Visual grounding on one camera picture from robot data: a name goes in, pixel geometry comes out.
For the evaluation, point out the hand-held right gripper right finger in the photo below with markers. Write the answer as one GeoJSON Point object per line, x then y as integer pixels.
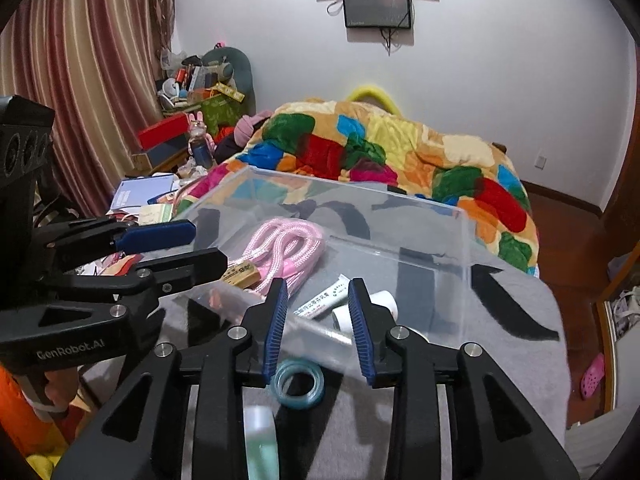
{"type": "Point", "coordinates": [360, 335]}

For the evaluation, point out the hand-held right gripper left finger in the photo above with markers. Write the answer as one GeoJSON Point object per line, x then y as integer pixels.
{"type": "Point", "coordinates": [276, 332]}

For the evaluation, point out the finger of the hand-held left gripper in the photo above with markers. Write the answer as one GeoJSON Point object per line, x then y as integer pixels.
{"type": "Point", "coordinates": [195, 266]}
{"type": "Point", "coordinates": [160, 235]}

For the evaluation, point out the clear blue tape roll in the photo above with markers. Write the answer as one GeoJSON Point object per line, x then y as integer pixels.
{"type": "Point", "coordinates": [300, 402]}

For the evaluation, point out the clear plastic storage box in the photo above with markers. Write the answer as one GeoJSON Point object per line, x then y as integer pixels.
{"type": "Point", "coordinates": [400, 220]}

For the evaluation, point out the person's left forearm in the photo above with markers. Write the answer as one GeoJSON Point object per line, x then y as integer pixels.
{"type": "Point", "coordinates": [12, 410]}

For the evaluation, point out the person's left hand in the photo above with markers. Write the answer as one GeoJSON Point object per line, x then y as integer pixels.
{"type": "Point", "coordinates": [61, 385]}

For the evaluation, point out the white tape roll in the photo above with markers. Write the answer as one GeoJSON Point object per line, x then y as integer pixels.
{"type": "Point", "coordinates": [385, 302]}

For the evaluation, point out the blue notebook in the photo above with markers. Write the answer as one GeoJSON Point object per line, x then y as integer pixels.
{"type": "Point", "coordinates": [137, 192]}

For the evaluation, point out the wooden tag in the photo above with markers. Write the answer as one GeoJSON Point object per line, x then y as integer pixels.
{"type": "Point", "coordinates": [242, 275]}

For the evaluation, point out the white ointment tube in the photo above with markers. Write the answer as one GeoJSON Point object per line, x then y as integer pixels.
{"type": "Point", "coordinates": [325, 297]}

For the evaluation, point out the water bottle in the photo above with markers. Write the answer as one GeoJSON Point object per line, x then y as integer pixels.
{"type": "Point", "coordinates": [201, 147]}

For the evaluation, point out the red box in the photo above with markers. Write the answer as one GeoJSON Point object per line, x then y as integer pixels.
{"type": "Point", "coordinates": [162, 130]}

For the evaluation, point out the green and white bottle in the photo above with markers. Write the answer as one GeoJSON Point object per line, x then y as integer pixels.
{"type": "Point", "coordinates": [262, 445]}

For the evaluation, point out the pink bunny toy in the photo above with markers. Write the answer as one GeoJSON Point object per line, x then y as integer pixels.
{"type": "Point", "coordinates": [196, 120]}

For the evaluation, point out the pink hat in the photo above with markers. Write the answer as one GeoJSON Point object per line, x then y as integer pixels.
{"type": "Point", "coordinates": [247, 127]}

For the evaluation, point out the green box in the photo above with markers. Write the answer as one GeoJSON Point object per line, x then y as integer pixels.
{"type": "Point", "coordinates": [220, 110]}

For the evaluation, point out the green neck pillow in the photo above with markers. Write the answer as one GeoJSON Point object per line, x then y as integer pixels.
{"type": "Point", "coordinates": [245, 75]}

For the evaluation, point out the striped pink curtain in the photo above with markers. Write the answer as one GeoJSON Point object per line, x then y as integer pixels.
{"type": "Point", "coordinates": [90, 60]}

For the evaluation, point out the colourful patchwork blanket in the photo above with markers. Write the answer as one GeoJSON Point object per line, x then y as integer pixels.
{"type": "Point", "coordinates": [450, 160]}

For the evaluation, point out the pink clog shoe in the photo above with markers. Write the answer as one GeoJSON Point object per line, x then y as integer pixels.
{"type": "Point", "coordinates": [593, 375]}

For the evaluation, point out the wall socket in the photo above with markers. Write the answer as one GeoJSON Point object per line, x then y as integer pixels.
{"type": "Point", "coordinates": [540, 161]}

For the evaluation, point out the small black wall screen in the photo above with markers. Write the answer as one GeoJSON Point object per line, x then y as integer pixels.
{"type": "Point", "coordinates": [377, 7]}

